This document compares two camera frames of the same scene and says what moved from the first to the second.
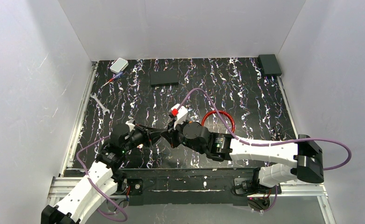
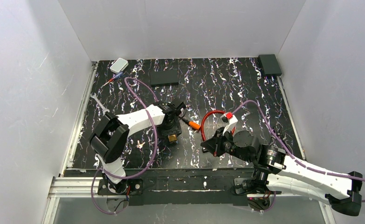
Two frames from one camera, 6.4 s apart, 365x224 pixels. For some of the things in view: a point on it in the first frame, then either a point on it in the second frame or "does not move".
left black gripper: [147, 136] to [176, 111]
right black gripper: [173, 136] to [218, 144]
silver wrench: [104, 109] does not move
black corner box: [270, 65] does not move
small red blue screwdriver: [119, 75] does not move
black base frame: [188, 186] does not move
